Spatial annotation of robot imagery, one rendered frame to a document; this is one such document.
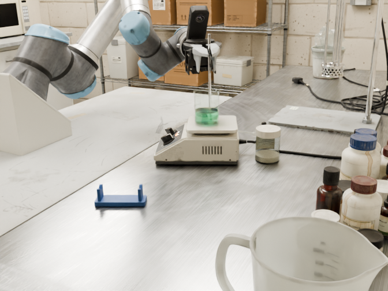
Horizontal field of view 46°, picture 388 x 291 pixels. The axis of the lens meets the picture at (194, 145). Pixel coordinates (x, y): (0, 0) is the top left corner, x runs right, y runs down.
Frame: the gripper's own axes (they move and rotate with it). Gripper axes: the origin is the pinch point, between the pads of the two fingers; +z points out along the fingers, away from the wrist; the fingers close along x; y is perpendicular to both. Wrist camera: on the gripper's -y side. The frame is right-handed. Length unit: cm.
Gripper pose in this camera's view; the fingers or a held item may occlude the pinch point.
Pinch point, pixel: (209, 51)
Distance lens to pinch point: 106.1
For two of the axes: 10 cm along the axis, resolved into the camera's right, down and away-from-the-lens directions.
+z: 1.7, 3.6, -9.2
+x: -9.8, 0.8, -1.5
